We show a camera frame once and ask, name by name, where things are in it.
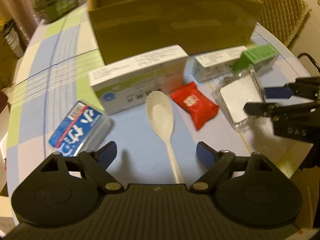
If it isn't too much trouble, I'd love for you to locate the red candy packet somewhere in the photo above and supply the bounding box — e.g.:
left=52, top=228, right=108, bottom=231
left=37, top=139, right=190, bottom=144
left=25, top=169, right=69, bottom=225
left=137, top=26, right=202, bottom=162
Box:
left=170, top=82, right=219, bottom=131

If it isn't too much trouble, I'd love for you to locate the blue labelled clear plastic case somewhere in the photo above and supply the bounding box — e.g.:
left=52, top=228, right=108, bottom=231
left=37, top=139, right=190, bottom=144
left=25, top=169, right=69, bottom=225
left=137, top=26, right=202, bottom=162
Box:
left=48, top=100, right=112, bottom=157

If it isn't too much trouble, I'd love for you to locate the long white ointment box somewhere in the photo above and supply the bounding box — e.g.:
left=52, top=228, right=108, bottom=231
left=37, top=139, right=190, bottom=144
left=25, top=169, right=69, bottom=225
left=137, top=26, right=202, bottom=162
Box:
left=191, top=46, right=247, bottom=83

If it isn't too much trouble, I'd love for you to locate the checkered tablecloth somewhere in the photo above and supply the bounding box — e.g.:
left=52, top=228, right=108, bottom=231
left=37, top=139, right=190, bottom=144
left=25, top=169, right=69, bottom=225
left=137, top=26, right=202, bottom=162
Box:
left=7, top=6, right=310, bottom=193

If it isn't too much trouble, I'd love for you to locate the clear plastic box white pad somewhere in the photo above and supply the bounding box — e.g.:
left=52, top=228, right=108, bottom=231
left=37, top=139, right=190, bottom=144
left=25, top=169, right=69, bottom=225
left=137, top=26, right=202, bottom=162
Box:
left=212, top=66, right=266, bottom=132

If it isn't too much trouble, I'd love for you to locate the green medicine box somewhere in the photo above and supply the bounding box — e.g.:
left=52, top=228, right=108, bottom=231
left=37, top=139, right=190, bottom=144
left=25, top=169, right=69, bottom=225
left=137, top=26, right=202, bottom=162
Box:
left=232, top=44, right=279, bottom=75

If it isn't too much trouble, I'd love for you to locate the woven beige chair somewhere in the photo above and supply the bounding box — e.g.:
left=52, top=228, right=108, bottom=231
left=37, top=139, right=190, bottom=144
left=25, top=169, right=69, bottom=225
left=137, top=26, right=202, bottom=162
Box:
left=259, top=0, right=311, bottom=49

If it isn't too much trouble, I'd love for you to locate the brown cardboard box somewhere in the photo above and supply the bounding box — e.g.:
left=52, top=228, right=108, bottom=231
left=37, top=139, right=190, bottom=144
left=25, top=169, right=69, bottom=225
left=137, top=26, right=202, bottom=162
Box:
left=87, top=0, right=264, bottom=64

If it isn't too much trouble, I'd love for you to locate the white plastic spoon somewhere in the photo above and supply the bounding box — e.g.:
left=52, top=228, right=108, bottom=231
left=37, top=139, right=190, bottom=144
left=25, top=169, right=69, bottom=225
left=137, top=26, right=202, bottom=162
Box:
left=145, top=91, right=185, bottom=184

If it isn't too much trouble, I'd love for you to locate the large white medicine box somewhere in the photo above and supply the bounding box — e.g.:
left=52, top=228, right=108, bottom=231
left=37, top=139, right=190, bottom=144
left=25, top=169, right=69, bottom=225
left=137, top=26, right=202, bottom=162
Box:
left=87, top=45, right=189, bottom=115

